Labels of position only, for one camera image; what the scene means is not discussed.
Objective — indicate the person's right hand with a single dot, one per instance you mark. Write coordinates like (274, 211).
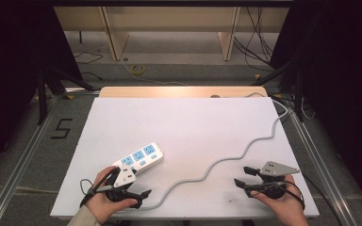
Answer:
(284, 205)

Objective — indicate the person's left hand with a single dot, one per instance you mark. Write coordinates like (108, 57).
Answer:
(100, 204)

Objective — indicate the light wooden shelf unit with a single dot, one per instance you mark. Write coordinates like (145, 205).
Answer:
(116, 37)

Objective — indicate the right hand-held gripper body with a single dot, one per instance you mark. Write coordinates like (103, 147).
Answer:
(278, 169)

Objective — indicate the white table cover sheet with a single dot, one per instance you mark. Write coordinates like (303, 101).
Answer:
(185, 132)

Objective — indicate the wooden board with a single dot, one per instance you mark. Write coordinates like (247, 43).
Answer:
(169, 92)

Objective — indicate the yellow tape roll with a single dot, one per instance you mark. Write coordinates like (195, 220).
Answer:
(132, 69)

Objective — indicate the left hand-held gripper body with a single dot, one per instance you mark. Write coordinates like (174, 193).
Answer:
(124, 178)

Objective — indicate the dark curtain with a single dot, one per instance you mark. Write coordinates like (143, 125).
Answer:
(6, 62)
(342, 62)

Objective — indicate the white power strip blue sockets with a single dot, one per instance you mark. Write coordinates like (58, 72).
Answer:
(151, 156)

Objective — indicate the black tripod stand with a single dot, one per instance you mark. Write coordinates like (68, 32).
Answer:
(41, 100)

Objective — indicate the metal floor rail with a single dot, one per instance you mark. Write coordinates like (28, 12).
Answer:
(22, 160)
(320, 172)

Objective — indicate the black metal stand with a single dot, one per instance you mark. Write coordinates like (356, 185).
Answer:
(299, 103)

